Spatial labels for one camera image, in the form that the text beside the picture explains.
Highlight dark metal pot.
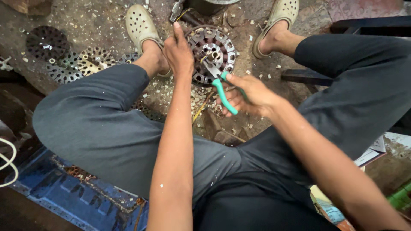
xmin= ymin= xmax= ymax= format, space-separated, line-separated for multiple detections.
xmin=188 ymin=0 xmax=241 ymax=17

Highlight round metal motor stator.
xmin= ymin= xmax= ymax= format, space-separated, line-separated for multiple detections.
xmin=185 ymin=25 xmax=239 ymax=88

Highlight person's right beige clog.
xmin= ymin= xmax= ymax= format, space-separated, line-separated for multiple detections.
xmin=252 ymin=0 xmax=300 ymax=59

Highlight wooden block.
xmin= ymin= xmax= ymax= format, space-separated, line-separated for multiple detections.
xmin=0 ymin=0 xmax=54 ymax=16

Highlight person's foot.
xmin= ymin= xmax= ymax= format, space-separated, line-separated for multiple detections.
xmin=258 ymin=20 xmax=307 ymax=56
xmin=133 ymin=39 xmax=171 ymax=79

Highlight person's right foot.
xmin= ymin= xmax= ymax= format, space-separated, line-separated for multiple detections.
xmin=258 ymin=20 xmax=307 ymax=56

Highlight grey perforated metal disc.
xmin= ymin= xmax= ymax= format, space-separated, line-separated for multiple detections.
xmin=45 ymin=51 xmax=85 ymax=84

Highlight green handled pliers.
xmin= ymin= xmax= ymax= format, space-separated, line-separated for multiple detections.
xmin=202 ymin=59 xmax=250 ymax=116

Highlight person's right hand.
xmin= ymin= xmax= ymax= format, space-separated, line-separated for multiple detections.
xmin=216 ymin=73 xmax=284 ymax=118

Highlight brass perforated metal disc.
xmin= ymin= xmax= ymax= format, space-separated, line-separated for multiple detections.
xmin=77 ymin=47 xmax=116 ymax=77

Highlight person's left beige clog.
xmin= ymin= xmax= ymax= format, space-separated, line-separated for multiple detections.
xmin=125 ymin=4 xmax=173 ymax=78

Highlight person's left foot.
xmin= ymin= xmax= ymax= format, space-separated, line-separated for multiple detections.
xmin=133 ymin=39 xmax=171 ymax=79

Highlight brown brick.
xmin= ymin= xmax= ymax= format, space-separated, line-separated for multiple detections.
xmin=202 ymin=110 xmax=250 ymax=147

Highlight person's left hand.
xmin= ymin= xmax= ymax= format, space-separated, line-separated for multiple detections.
xmin=163 ymin=22 xmax=195 ymax=78

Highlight black bench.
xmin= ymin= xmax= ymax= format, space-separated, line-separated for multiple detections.
xmin=330 ymin=15 xmax=411 ymax=36

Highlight yellow wooden stick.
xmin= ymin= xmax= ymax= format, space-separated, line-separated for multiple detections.
xmin=192 ymin=91 xmax=214 ymax=124

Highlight green plastic object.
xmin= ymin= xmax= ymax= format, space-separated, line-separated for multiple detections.
xmin=387 ymin=181 xmax=411 ymax=211

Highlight blue plastic crate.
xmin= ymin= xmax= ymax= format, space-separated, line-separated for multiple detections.
xmin=4 ymin=147 xmax=150 ymax=231

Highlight small perforated metal disc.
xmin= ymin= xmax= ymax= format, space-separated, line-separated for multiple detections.
xmin=117 ymin=53 xmax=140 ymax=65

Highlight white cable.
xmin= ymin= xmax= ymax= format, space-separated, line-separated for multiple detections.
xmin=0 ymin=138 xmax=19 ymax=188

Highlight stack of papers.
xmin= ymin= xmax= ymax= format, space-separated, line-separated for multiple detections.
xmin=353 ymin=135 xmax=388 ymax=167

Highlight rusty perforated metal disc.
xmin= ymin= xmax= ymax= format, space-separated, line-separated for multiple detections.
xmin=130 ymin=99 xmax=166 ymax=123

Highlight person's beige clog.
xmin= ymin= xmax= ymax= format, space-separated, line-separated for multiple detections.
xmin=252 ymin=0 xmax=300 ymax=59
xmin=125 ymin=4 xmax=173 ymax=78

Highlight person's grey trousers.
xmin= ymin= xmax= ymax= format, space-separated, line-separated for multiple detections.
xmin=32 ymin=34 xmax=411 ymax=231

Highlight dark perforated metal disc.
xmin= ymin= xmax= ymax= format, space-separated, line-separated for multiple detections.
xmin=25 ymin=26 xmax=70 ymax=62

